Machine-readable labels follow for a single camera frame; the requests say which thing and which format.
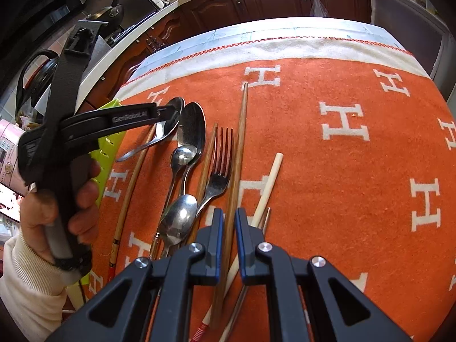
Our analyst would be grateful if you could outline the white kitchen countertop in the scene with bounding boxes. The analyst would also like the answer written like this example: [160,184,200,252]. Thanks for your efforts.
[76,0,456,97]

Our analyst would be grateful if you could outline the medium metal spoon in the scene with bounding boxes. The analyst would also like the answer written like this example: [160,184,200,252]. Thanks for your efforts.
[157,194,199,257]

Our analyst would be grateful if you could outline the orange patterned blanket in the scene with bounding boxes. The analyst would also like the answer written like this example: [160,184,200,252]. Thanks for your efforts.
[60,36,456,342]

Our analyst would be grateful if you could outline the brown wooden kitchen cabinets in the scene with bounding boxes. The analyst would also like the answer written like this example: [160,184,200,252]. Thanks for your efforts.
[85,0,374,115]

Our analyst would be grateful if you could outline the metal splash guard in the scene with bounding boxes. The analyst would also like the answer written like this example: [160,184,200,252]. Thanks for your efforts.
[76,34,112,81]

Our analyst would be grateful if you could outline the white plastic bag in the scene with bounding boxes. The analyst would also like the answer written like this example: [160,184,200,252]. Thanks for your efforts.
[309,0,329,18]

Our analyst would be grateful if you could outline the dark wok with lid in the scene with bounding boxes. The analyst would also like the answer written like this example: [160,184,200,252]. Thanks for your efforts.
[85,3,126,33]

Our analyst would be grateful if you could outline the person's left hand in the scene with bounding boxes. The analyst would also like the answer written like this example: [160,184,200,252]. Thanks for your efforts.
[19,158,103,266]

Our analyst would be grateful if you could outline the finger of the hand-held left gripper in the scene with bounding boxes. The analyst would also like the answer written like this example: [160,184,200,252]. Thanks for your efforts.
[152,100,184,125]

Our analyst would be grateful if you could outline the green plastic utensil tray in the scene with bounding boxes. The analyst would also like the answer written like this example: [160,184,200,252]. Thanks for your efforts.
[66,99,126,310]

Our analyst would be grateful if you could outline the grey cabinet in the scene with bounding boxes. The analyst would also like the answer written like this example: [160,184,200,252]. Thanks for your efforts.
[370,0,450,81]

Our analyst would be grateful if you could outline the black range hood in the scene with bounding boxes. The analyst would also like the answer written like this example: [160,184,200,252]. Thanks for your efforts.
[0,0,93,65]

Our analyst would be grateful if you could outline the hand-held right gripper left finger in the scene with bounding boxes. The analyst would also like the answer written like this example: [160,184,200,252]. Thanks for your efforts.
[46,207,225,342]

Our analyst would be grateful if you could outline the pile of chopsticks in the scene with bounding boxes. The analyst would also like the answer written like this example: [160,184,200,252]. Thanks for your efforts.
[107,121,284,342]

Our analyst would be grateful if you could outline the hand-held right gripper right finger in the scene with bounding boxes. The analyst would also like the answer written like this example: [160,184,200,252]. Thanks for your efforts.
[235,207,412,342]

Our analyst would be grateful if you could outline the person's left forearm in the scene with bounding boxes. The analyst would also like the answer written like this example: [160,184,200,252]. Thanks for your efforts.
[0,231,94,342]

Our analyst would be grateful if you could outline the black pressure cooker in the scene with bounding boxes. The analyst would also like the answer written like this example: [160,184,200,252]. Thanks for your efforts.
[15,49,60,115]

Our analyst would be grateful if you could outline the pink kitchen appliance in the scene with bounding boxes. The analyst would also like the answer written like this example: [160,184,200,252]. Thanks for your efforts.
[0,119,30,197]

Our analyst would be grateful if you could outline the small metal spoon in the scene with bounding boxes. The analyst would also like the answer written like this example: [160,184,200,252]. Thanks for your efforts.
[149,145,198,259]

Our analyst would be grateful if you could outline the large metal spoon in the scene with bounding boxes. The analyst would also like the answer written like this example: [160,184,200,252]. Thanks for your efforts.
[115,96,186,163]
[176,102,207,196]

